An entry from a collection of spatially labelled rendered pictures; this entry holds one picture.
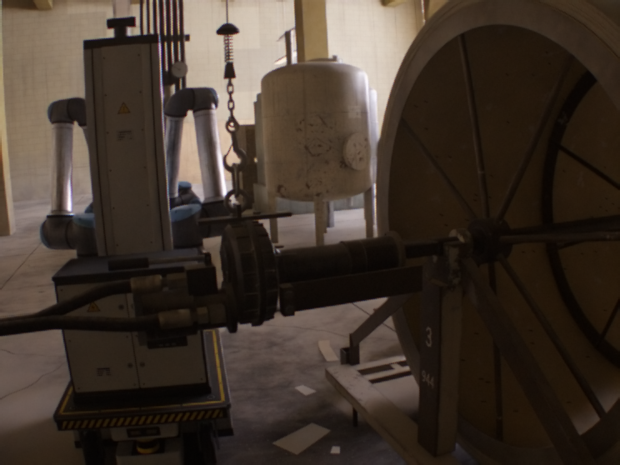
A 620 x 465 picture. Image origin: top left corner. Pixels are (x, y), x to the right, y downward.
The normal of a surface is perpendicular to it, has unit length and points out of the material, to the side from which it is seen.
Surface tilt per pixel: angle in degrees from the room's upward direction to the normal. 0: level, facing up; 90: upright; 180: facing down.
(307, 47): 90
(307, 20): 90
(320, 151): 90
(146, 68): 90
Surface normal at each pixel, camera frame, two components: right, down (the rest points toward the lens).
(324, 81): 0.18, 0.16
